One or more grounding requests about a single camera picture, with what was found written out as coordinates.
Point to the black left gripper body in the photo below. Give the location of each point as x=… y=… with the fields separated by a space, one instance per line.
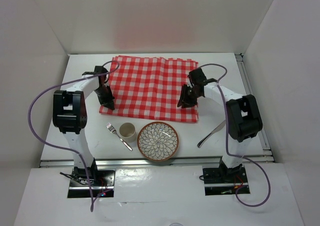
x=101 y=91

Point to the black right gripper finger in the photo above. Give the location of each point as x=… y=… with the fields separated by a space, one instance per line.
x=188 y=102
x=184 y=93

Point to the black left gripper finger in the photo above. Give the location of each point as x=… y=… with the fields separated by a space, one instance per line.
x=107 y=103
x=108 y=95

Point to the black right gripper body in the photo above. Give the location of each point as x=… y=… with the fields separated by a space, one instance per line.
x=191 y=92

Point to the red white checkered cloth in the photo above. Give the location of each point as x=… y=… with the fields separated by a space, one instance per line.
x=150 y=88

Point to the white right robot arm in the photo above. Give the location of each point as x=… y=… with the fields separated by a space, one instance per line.
x=242 y=123

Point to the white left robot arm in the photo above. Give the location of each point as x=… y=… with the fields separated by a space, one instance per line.
x=70 y=117

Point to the silver fork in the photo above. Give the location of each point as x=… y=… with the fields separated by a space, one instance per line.
x=113 y=131

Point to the beige cup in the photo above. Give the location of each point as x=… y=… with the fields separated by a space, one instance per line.
x=128 y=132

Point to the silver table knife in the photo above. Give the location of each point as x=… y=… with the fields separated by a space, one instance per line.
x=217 y=129

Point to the floral patterned ceramic bowl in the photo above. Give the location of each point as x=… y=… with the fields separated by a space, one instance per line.
x=158 y=141

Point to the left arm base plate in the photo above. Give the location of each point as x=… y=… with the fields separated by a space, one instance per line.
x=102 y=185

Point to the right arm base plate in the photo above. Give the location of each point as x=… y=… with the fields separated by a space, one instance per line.
x=216 y=184

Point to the aluminium frame rail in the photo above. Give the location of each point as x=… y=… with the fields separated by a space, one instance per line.
x=108 y=149

